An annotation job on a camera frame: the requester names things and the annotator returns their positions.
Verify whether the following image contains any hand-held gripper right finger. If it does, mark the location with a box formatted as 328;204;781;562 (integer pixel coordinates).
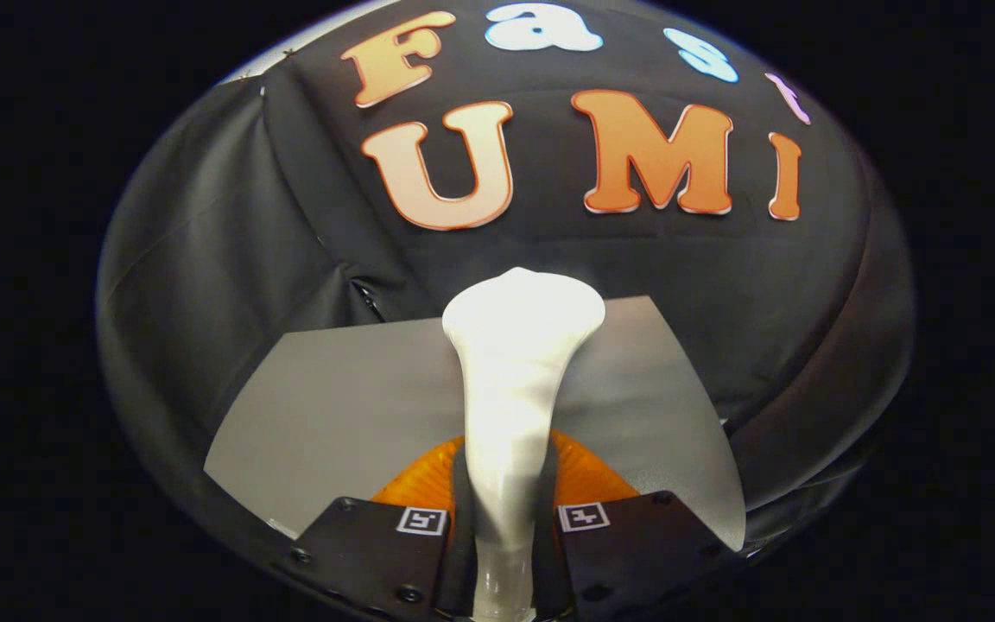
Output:
535;429;749;622

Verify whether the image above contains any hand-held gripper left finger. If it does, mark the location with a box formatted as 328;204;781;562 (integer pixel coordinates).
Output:
277;435;474;622

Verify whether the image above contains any white garment steamer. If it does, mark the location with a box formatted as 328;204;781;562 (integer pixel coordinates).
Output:
441;267;607;622

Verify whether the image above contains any grey drawer cabinet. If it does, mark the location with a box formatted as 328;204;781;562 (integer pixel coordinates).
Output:
204;295;747;552

